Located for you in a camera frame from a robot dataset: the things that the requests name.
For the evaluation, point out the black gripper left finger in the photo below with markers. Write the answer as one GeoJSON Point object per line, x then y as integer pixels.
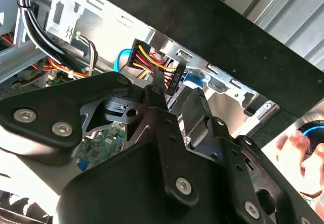
{"type": "Point", "coordinates": [50, 102]}

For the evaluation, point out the person's hand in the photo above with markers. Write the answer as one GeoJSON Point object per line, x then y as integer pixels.
{"type": "Point", "coordinates": [291, 145]}

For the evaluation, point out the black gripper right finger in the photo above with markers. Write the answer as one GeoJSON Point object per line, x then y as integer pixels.
{"type": "Point", "coordinates": [233, 163]}

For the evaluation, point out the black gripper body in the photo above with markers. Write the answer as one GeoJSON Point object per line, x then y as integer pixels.
{"type": "Point", "coordinates": [121, 191]}

